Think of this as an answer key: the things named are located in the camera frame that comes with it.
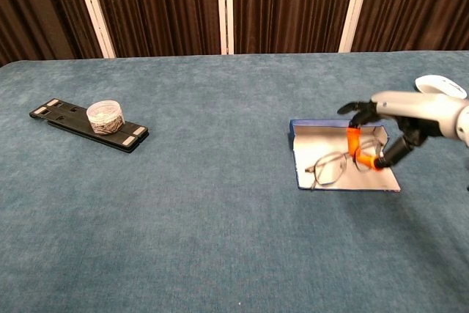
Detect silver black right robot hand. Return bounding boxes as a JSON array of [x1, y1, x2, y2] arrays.
[[336, 89, 469, 174]]

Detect white and blue box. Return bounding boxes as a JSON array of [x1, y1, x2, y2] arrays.
[[289, 118, 402, 193]]

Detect wire-rimmed eyeglasses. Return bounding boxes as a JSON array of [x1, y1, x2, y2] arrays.
[[305, 138, 385, 192]]

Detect brown curtain screen panel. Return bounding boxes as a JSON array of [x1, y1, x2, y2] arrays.
[[71, 0, 228, 59], [0, 0, 117, 67], [219, 0, 373, 56], [339, 0, 469, 54]]

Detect blue table cloth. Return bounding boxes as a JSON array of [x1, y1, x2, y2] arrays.
[[0, 48, 469, 313]]

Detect clear round jar of clips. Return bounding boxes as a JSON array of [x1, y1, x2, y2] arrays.
[[86, 99, 125, 136]]

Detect black bar with silver knob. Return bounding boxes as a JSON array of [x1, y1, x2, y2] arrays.
[[29, 98, 150, 155]]

